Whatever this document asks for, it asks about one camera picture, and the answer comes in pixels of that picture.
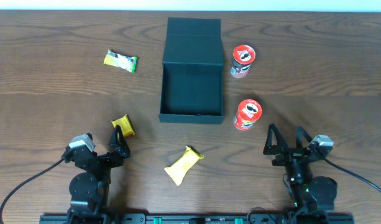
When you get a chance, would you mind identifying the dark green open box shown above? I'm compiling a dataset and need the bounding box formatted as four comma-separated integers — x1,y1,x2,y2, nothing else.
158,17,224,124

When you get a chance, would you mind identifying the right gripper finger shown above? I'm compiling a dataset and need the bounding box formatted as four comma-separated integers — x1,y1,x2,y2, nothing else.
296,126,313,149
263,123,288,155

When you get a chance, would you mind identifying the right black cable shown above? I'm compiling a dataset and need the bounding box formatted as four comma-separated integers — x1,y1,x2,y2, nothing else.
320,155,381,212

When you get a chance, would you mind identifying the black cable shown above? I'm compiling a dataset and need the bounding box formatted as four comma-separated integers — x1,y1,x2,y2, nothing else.
320,155,381,212
0,157,67,224

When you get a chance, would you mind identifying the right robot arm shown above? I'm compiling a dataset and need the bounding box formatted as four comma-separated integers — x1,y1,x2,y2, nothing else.
263,124,337,223

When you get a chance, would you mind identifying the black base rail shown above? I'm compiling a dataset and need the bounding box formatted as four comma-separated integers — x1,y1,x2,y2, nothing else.
39,213,354,224

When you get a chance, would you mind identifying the long yellow snack bar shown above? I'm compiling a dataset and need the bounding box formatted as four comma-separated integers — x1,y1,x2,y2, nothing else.
164,146,204,186

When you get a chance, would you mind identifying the left black cable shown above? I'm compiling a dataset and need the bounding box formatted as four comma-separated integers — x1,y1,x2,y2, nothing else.
0,157,67,224

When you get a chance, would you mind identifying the small yellow snack packet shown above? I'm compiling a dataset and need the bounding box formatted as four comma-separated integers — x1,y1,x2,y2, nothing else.
111,114,135,137

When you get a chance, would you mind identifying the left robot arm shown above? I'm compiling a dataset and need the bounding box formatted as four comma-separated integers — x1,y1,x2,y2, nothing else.
62,125,131,223

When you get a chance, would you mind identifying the red Pringles can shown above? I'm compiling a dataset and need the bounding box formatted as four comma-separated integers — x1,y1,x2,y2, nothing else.
234,99,262,131

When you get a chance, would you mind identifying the green white snack packet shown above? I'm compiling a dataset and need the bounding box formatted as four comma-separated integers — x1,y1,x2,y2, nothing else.
103,49,137,73

